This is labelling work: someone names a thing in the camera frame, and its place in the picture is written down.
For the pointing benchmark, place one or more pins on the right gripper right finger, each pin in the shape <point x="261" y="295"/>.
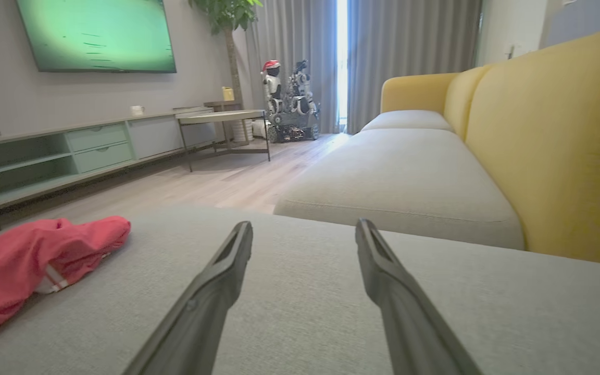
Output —
<point x="404" y="312"/>

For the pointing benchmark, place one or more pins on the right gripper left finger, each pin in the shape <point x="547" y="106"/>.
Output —
<point x="211" y="307"/>

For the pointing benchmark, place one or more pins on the red jersey with white sleeves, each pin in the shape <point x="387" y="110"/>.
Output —
<point x="13" y="265"/>

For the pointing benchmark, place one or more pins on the large grey sofa seat cushion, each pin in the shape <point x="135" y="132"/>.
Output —
<point x="399" y="182"/>

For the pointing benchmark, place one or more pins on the round coffee table metal legs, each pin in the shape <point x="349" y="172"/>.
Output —
<point x="222" y="116"/>

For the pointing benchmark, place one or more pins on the small grey sofa seat cushion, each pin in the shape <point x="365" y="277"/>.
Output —
<point x="409" y="120"/>

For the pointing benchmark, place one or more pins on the pale green tv cabinet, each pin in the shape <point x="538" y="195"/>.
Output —
<point x="102" y="138"/>

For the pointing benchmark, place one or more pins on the white black wheeled robot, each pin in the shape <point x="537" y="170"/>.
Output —
<point x="300" y="117"/>

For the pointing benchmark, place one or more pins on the white mug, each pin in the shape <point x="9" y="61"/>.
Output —
<point x="136" y="111"/>

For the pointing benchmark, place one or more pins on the yellow container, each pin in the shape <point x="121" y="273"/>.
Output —
<point x="227" y="94"/>

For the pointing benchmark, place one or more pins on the narrow yellow sofa backrest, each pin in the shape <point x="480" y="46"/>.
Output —
<point x="459" y="99"/>

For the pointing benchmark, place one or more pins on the yellow sofa armrest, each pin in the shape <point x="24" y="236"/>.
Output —
<point x="414" y="91"/>

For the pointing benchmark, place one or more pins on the large yellow sofa backrest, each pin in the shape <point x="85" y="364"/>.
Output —
<point x="555" y="146"/>

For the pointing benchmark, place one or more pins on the white robot with red hat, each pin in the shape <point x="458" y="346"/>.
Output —
<point x="272" y="83"/>

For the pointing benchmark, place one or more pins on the grey curtain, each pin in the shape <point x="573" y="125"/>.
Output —
<point x="409" y="36"/>
<point x="300" y="36"/>

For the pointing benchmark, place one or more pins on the tall green potted plant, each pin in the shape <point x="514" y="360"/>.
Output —
<point x="227" y="13"/>

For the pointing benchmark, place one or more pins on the wall mounted television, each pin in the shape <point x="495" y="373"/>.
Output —
<point x="97" y="31"/>

